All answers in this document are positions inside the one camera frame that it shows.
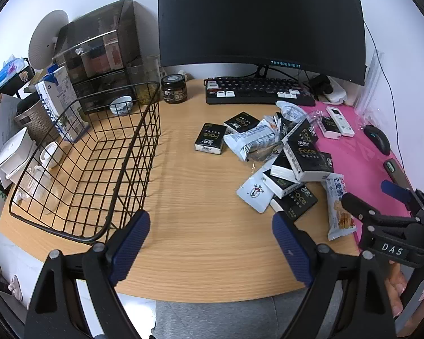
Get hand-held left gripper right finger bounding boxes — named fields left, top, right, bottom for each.
left=271, top=211, right=398, bottom=339

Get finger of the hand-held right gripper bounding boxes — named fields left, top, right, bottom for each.
left=381, top=180, right=424, bottom=216
left=340, top=192, right=420, bottom=236

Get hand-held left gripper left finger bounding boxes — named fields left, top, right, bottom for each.
left=24, top=209, right=152, bottom=339

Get white cracker snack packet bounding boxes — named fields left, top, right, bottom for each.
left=326, top=173, right=357, bottom=241

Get black wire basket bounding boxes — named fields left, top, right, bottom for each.
left=9, top=82, right=162, bottom=244

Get pile of black tissue packs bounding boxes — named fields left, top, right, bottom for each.
left=269, top=118, right=334, bottom=223

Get white packet with figure print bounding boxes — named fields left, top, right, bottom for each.
left=237, top=169, right=280, bottom=214

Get clear packet with brown snack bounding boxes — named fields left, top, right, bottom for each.
left=249, top=145, right=283, bottom=163

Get small white orange packet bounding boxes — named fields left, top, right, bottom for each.
left=265, top=115, right=287, bottom=138

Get large white blue snack packet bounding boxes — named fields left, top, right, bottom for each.
left=223, top=120, right=278, bottom=161

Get black pocket tissue pack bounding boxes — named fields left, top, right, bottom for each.
left=194, top=123, right=227, bottom=155
left=320, top=116, right=343, bottom=139
left=224, top=112, right=260, bottom=134

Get person's right hand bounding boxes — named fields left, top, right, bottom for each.
left=385, top=260, right=408, bottom=318

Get dark smartphone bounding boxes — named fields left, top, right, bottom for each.
left=383, top=158, right=410, bottom=188

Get pink desk mat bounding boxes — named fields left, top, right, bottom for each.
left=302, top=99, right=416, bottom=244

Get black computer mouse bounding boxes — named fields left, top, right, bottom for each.
left=363, top=124, right=391, bottom=156

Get white remote control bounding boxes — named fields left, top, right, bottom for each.
left=326, top=106, right=355, bottom=137

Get crinkled clear plastic wrapper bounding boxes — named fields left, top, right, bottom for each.
left=306, top=109, right=327, bottom=131

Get person's grey trousers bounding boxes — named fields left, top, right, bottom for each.
left=155, top=295, right=340, bottom=339

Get clear plastic sleeve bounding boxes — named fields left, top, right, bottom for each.
left=353, top=47, right=387, bottom=122

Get clear glass jar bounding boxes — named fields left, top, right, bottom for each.
left=19, top=166, right=57, bottom=216

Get white power strip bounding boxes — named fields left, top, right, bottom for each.
left=314, top=79, right=347, bottom=105

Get pink slipper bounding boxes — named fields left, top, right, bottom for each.
left=8, top=275, right=23, bottom=301

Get black power plug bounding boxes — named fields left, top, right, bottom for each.
left=309, top=75, right=334, bottom=94

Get white lidded container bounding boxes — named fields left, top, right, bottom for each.
left=0, top=127, right=37, bottom=170
left=5, top=159, right=38, bottom=181

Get small white blue bowl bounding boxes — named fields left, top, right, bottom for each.
left=109, top=96, right=133, bottom=116

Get black keyboard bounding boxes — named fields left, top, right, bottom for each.
left=204, top=76, right=316, bottom=106

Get grey woven basket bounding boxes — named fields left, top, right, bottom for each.
left=13, top=95, right=53, bottom=138

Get dark glass jar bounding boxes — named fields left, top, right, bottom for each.
left=161, top=74, right=188, bottom=104

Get glass beaker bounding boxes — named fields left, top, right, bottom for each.
left=126, top=55, right=162, bottom=106

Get white blue drink carton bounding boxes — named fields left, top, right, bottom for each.
left=34, top=64, right=90, bottom=144

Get white paper sheets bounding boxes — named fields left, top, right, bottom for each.
left=0, top=94, right=22, bottom=156

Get smoked acrylic organizer cabinet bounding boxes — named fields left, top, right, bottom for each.
left=52, top=0, right=144, bottom=108

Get black storage cart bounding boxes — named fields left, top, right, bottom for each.
left=0, top=60, right=36, bottom=96

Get black curved monitor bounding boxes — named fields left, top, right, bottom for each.
left=158, top=0, right=367, bottom=86

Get blue tissue pack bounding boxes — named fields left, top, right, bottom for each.
left=0, top=58, right=25, bottom=89

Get white round fan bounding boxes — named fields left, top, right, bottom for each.
left=28, top=9, right=69, bottom=70

